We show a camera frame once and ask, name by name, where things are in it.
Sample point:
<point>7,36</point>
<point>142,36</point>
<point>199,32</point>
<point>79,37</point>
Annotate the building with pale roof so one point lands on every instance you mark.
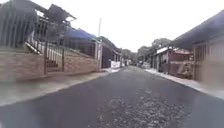
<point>161,58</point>

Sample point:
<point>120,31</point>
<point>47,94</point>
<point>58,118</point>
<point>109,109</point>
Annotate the building with dark roof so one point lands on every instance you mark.
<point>213,43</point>

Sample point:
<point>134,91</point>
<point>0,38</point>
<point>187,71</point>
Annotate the dark-roofed building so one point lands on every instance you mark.
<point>20,23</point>

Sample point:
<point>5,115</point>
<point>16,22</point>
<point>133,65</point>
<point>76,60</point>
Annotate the building with dark gate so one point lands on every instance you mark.
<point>107,55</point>

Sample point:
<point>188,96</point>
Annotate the grey asphalt road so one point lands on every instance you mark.
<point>133,86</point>

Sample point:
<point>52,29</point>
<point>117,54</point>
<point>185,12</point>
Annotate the concrete pavement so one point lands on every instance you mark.
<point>40,86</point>
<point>186,82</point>

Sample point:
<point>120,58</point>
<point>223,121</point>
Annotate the row of trees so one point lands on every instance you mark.
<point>156,45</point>

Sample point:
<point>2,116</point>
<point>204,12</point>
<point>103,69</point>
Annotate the blue-roofed building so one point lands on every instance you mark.
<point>78,35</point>

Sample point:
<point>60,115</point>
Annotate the building with reddish metal fence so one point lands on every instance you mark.
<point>181,63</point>

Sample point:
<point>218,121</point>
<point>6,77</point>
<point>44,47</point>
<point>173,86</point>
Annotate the pale pole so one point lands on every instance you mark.
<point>99,40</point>

